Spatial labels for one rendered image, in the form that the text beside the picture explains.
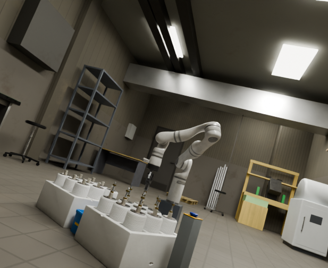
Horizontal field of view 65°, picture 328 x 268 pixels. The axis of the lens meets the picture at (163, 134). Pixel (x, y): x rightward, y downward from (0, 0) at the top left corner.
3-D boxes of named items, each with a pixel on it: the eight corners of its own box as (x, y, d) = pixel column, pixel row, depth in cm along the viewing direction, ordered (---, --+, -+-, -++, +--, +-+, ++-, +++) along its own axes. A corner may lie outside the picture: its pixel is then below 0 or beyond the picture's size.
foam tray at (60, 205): (83, 211, 200) (92, 189, 203) (114, 231, 174) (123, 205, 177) (34, 206, 172) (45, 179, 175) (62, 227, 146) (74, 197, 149)
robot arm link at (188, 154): (191, 140, 167) (204, 144, 169) (175, 158, 189) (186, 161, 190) (189, 151, 162) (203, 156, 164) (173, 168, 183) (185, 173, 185)
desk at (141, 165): (101, 173, 740) (109, 150, 750) (139, 187, 705) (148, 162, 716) (90, 171, 680) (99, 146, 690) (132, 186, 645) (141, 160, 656)
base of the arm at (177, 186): (167, 200, 185) (174, 177, 187) (179, 204, 182) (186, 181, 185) (164, 200, 176) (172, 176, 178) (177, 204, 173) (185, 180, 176)
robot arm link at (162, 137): (153, 132, 159) (175, 128, 154) (159, 135, 167) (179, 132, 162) (154, 143, 157) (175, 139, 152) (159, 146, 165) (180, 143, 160)
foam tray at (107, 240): (128, 241, 162) (137, 213, 164) (174, 272, 134) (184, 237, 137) (73, 238, 135) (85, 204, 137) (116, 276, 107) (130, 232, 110)
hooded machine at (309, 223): (327, 261, 414) (343, 185, 434) (288, 248, 430) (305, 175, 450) (312, 252, 481) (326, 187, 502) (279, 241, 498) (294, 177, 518)
